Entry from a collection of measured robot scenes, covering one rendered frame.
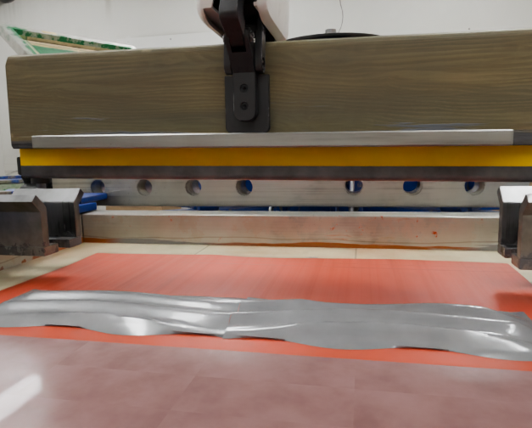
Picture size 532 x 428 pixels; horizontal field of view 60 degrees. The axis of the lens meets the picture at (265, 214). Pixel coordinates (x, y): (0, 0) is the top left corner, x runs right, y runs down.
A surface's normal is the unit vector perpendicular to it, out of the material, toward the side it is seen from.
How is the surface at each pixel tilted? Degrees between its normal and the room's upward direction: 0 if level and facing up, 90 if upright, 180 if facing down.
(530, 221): 90
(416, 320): 30
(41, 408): 0
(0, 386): 0
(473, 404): 0
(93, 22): 90
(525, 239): 90
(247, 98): 90
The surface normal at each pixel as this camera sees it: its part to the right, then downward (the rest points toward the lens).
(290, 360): -0.02, -0.99
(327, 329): -0.14, -0.58
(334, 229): -0.20, 0.14
